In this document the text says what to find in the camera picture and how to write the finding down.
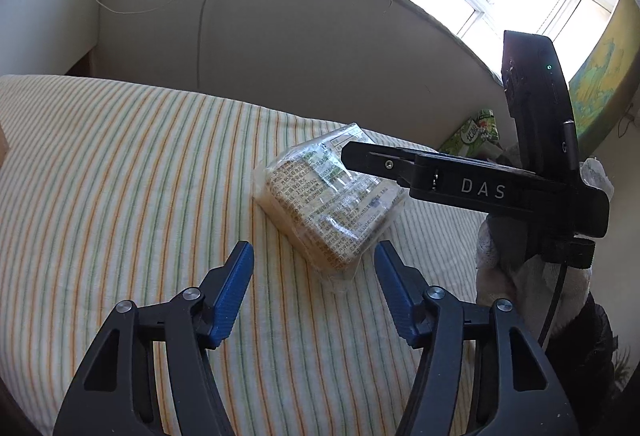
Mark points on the white crumpled plastic bag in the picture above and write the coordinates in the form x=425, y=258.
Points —
x=597, y=176

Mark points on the person's right forearm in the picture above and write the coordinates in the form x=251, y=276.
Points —
x=585, y=346

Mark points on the person's right hand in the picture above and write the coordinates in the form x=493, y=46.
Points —
x=492, y=256

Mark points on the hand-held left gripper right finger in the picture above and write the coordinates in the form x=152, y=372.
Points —
x=396, y=297

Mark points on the green snack packet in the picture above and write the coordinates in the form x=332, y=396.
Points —
x=472, y=133

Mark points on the yellow green wall poster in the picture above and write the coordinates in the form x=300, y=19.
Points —
x=600, y=81

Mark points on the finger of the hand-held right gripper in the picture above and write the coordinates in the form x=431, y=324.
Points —
x=380, y=162

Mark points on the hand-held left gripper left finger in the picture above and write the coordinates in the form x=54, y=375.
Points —
x=232, y=296

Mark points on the clear bread packet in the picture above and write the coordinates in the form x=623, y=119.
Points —
x=320, y=216

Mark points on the striped bed sheet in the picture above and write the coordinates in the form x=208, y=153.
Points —
x=125, y=166

